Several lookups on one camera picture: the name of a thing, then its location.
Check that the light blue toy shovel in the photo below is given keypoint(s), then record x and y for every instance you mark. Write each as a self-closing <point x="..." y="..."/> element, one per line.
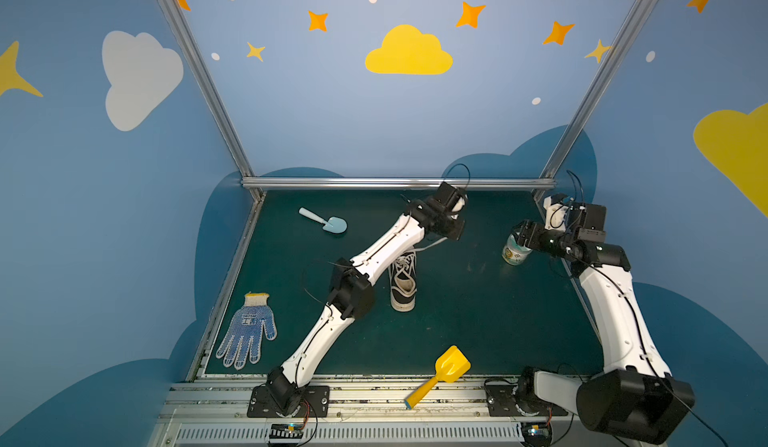
<point x="334" y="225"/>

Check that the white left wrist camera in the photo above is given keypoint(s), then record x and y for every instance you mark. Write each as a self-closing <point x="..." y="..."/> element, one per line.
<point x="449" y="198"/>

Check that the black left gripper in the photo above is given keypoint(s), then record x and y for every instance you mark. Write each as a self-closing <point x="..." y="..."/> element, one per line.
<point x="450" y="228"/>

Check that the black white canvas sneaker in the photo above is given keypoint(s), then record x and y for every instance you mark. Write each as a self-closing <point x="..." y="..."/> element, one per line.
<point x="402" y="282"/>

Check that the aluminium right frame post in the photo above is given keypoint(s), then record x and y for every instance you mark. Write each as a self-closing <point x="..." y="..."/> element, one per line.
<point x="622" y="43"/>

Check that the aluminium left frame post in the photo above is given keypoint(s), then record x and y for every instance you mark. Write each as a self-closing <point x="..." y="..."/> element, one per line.
<point x="175" y="17"/>

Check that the printed paper cup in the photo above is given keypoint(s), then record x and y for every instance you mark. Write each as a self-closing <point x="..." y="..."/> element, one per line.
<point x="513" y="253"/>

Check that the aluminium front rail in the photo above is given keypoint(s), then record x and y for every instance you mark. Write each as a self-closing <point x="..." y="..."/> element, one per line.
<point x="358" y="411"/>

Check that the white shoelace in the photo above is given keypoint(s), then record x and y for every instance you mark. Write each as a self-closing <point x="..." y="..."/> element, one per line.
<point x="429" y="246"/>

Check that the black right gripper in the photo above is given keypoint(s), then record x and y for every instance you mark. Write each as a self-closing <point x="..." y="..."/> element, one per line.
<point x="530" y="235"/>

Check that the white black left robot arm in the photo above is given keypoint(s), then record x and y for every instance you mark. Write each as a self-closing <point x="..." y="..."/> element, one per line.
<point x="352" y="292"/>

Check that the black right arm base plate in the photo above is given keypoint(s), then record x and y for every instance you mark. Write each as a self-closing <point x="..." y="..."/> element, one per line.
<point x="502" y="400"/>

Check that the right electronics board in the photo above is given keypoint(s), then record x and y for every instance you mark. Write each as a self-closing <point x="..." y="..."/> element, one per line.
<point x="536" y="435"/>

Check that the blue dotted work glove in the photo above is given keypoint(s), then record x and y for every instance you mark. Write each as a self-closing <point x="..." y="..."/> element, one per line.
<point x="250" y="325"/>

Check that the yellow toy shovel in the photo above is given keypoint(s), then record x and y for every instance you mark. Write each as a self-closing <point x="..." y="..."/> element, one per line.
<point x="449" y="367"/>

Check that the aluminium back frame bar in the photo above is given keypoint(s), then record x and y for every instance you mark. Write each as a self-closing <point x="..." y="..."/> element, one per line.
<point x="354" y="183"/>

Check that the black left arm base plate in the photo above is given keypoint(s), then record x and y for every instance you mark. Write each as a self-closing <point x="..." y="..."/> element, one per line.
<point x="314" y="401"/>

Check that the aluminium frame post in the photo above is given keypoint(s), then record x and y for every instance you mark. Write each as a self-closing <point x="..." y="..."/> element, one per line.
<point x="175" y="17"/>
<point x="622" y="43"/>

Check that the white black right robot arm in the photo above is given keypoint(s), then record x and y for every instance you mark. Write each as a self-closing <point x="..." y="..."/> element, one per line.
<point x="635" y="396"/>

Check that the electronics board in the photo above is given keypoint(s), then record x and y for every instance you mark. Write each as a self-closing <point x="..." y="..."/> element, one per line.
<point x="287" y="432"/>
<point x="536" y="435"/>

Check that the left electronics board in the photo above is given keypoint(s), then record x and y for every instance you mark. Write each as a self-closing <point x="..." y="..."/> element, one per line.
<point x="287" y="432"/>

